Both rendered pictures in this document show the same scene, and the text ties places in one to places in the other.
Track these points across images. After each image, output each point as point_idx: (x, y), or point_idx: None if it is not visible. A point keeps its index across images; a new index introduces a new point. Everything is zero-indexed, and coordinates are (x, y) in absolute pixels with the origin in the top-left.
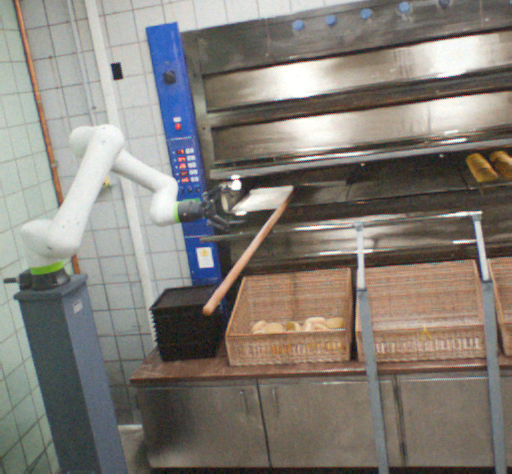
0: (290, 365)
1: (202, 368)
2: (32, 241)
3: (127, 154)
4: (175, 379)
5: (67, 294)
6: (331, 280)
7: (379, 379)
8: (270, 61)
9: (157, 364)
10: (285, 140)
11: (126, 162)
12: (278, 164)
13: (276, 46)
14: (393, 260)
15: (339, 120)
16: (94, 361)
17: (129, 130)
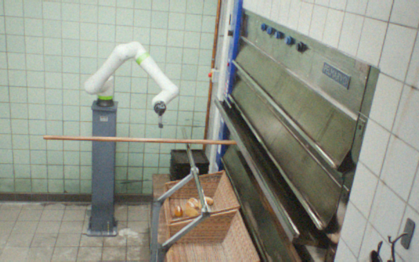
0: (164, 219)
1: (162, 191)
2: None
3: (149, 64)
4: (152, 186)
5: (97, 110)
6: (233, 205)
7: None
8: (252, 45)
9: (167, 178)
10: (245, 102)
11: (146, 68)
12: (223, 112)
13: (257, 37)
14: None
15: (260, 105)
16: (107, 146)
17: (226, 55)
